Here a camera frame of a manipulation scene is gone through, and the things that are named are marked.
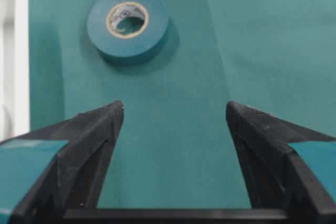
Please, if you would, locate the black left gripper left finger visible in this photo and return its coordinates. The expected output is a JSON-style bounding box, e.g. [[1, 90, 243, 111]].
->
[[1, 101, 124, 223]]

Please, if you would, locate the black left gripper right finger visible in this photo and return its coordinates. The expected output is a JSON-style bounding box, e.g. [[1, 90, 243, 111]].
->
[[226, 101, 335, 223]]

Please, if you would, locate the white plastic case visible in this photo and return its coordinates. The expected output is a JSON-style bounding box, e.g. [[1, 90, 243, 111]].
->
[[1, 0, 30, 141]]

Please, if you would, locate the green tape roll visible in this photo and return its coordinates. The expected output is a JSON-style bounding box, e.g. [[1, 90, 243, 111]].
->
[[87, 0, 169, 65]]

